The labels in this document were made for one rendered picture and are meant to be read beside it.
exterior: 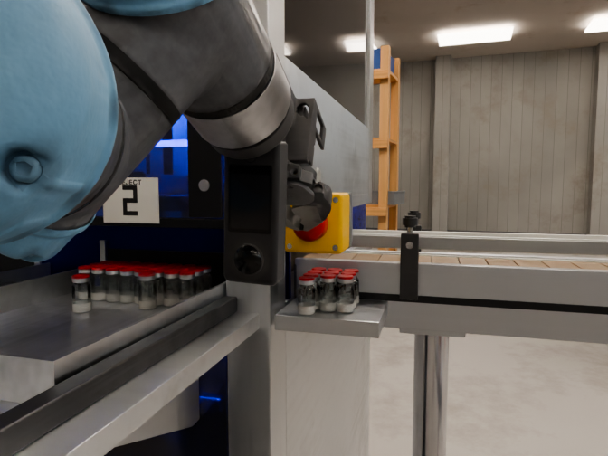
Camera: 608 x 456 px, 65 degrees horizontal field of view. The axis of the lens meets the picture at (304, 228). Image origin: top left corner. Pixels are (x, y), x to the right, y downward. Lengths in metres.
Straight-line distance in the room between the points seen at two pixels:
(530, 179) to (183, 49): 10.59
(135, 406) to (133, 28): 0.26
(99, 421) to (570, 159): 10.69
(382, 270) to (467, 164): 10.08
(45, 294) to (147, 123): 0.52
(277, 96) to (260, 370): 0.40
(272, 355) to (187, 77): 0.44
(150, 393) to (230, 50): 0.26
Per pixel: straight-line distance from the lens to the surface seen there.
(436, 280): 0.67
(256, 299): 0.61
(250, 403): 0.66
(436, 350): 0.74
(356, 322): 0.58
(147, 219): 0.66
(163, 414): 0.61
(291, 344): 0.71
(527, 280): 0.68
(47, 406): 0.37
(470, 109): 10.84
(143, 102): 0.25
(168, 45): 0.26
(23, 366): 0.42
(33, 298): 0.74
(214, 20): 0.26
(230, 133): 0.33
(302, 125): 0.42
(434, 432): 0.79
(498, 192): 10.73
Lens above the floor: 1.04
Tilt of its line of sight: 5 degrees down
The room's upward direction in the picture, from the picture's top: straight up
